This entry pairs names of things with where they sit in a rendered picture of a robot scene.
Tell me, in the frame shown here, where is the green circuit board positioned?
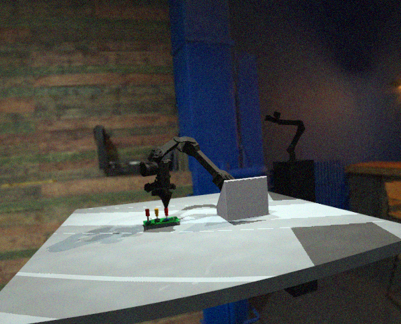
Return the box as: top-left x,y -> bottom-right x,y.
143,208 -> 180,229

